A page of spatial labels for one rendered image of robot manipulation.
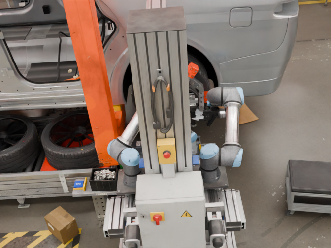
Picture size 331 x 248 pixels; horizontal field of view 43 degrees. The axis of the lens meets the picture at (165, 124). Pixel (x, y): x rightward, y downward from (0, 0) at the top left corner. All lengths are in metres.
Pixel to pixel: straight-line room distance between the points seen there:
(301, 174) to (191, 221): 1.55
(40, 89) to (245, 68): 1.71
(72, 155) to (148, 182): 1.52
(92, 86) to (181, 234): 1.22
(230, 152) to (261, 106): 2.27
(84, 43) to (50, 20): 2.56
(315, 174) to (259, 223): 0.60
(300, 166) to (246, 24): 1.24
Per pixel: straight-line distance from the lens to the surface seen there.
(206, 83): 3.40
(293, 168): 3.56
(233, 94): 2.73
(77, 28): 2.71
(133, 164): 2.60
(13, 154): 3.80
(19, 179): 3.76
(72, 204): 3.86
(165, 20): 1.83
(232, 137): 2.64
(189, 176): 2.16
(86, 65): 2.82
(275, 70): 3.53
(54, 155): 3.67
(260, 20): 3.28
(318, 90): 5.18
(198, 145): 4.01
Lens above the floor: 2.75
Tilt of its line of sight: 37 degrees down
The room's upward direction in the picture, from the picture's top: 5 degrees counter-clockwise
